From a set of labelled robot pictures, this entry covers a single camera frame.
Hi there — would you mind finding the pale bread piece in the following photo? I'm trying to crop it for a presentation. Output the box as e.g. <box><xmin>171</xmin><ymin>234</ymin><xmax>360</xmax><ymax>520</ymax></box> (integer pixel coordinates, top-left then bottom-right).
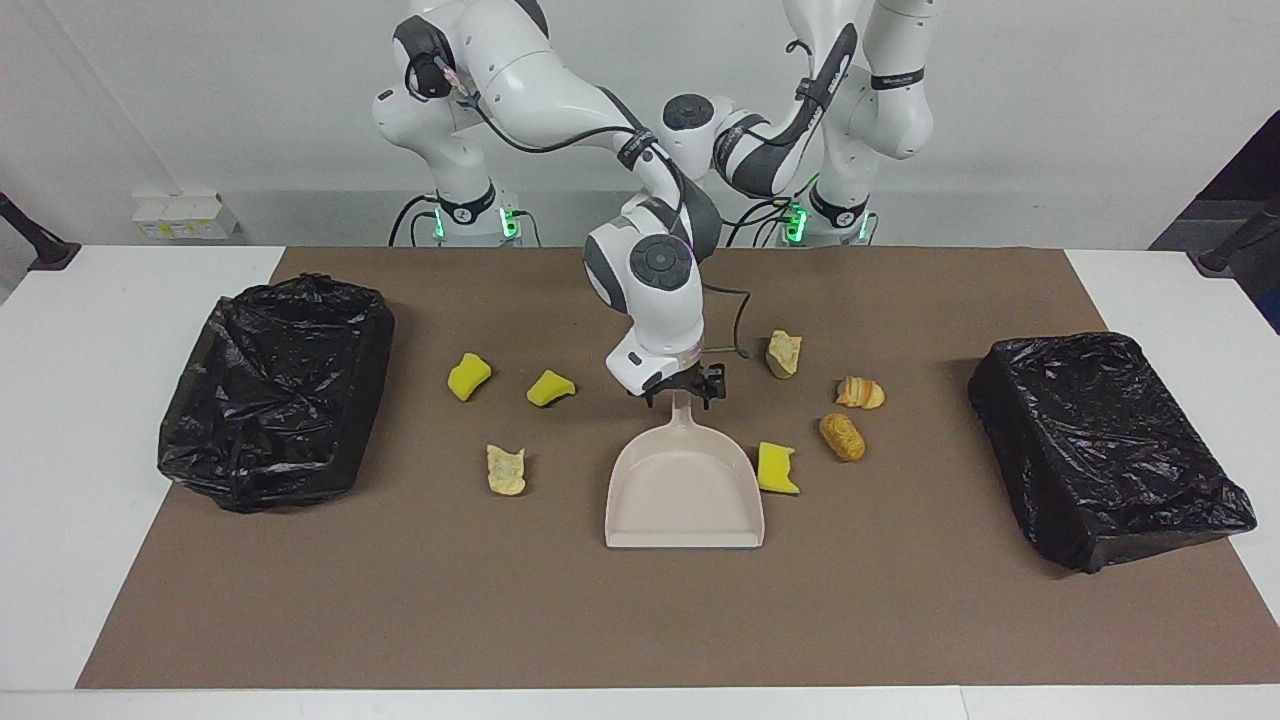
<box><xmin>485</xmin><ymin>444</ymin><xmax>528</xmax><ymax>497</ymax></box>
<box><xmin>765</xmin><ymin>329</ymin><xmax>804</xmax><ymax>381</ymax></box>

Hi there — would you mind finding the yellow sponge with green side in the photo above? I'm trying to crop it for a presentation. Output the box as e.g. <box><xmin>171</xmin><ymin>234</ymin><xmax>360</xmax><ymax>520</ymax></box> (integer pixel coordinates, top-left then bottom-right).
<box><xmin>756</xmin><ymin>441</ymin><xmax>801</xmax><ymax>496</ymax></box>

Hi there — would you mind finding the beige plastic dustpan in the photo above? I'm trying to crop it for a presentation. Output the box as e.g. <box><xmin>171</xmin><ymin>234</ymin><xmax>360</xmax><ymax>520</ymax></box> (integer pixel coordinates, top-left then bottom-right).
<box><xmin>604</xmin><ymin>390</ymin><xmax>767</xmax><ymax>550</ymax></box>

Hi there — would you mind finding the brown bread roll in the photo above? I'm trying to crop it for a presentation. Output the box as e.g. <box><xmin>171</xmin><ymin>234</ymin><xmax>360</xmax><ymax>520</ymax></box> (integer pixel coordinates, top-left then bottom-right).
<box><xmin>818</xmin><ymin>412</ymin><xmax>867</xmax><ymax>463</ymax></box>

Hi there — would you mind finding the striped orange croissant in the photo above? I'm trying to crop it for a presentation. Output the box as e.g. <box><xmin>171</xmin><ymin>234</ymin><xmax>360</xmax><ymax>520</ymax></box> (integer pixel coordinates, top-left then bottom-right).
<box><xmin>835</xmin><ymin>375</ymin><xmax>887</xmax><ymax>411</ymax></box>

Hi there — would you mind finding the yellow sponge piece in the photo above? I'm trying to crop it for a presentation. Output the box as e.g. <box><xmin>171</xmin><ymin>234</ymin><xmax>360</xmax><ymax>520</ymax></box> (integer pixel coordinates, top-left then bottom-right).
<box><xmin>526</xmin><ymin>369</ymin><xmax>577</xmax><ymax>409</ymax></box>
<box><xmin>447</xmin><ymin>352</ymin><xmax>493</xmax><ymax>403</ymax></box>

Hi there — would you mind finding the left black trash bag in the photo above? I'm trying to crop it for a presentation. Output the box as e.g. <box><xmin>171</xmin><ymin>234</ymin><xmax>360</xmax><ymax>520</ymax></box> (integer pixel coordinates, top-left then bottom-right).
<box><xmin>157</xmin><ymin>273</ymin><xmax>396</xmax><ymax>514</ymax></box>

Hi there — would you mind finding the black trash bag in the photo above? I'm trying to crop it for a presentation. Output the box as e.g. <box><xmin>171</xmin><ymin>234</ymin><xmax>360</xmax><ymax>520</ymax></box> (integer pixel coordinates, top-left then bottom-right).
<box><xmin>157</xmin><ymin>273</ymin><xmax>396</xmax><ymax>514</ymax></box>
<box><xmin>966</xmin><ymin>331</ymin><xmax>1259</xmax><ymax>575</ymax></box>

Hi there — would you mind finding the right black trash bag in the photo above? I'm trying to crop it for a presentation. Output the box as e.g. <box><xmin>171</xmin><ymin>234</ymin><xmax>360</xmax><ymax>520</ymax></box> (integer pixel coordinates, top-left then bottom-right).
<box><xmin>966</xmin><ymin>331</ymin><xmax>1259</xmax><ymax>575</ymax></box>

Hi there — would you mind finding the brown table mat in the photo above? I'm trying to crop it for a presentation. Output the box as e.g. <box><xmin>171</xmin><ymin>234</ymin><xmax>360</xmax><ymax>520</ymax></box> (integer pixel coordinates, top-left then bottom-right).
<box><xmin>76</xmin><ymin>245</ymin><xmax>1280</xmax><ymax>691</ymax></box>

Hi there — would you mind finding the black stand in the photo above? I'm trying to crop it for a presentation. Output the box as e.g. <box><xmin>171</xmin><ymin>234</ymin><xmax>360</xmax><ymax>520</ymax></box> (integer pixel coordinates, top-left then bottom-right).
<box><xmin>1188</xmin><ymin>195</ymin><xmax>1280</xmax><ymax>279</ymax></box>
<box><xmin>0</xmin><ymin>190</ymin><xmax>83</xmax><ymax>273</ymax></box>

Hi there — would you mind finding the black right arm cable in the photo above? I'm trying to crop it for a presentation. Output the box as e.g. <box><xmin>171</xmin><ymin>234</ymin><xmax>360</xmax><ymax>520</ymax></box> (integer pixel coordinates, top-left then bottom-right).
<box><xmin>405</xmin><ymin>50</ymin><xmax>753</xmax><ymax>361</ymax></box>

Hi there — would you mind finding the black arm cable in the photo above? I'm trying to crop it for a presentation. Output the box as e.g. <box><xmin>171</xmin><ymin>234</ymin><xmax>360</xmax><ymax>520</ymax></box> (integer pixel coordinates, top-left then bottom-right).
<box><xmin>405</xmin><ymin>50</ymin><xmax>753</xmax><ymax>361</ymax></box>
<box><xmin>745</xmin><ymin>22</ymin><xmax>861</xmax><ymax>151</ymax></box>

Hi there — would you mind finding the black base power cable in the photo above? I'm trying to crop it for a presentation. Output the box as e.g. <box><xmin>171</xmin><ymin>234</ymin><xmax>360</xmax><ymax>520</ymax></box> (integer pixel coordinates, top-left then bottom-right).
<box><xmin>725</xmin><ymin>197</ymin><xmax>801</xmax><ymax>248</ymax></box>
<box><xmin>388</xmin><ymin>193</ymin><xmax>441</xmax><ymax>248</ymax></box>

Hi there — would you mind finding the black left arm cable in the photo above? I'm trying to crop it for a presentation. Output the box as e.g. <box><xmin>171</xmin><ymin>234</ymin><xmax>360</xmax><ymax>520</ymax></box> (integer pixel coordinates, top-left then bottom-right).
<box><xmin>745</xmin><ymin>22</ymin><xmax>861</xmax><ymax>151</ymax></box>

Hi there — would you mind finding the white wall socket box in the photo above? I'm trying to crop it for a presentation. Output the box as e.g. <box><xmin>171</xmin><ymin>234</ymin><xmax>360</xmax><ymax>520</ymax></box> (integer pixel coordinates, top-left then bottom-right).
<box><xmin>132</xmin><ymin>192</ymin><xmax>241</xmax><ymax>241</ymax></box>

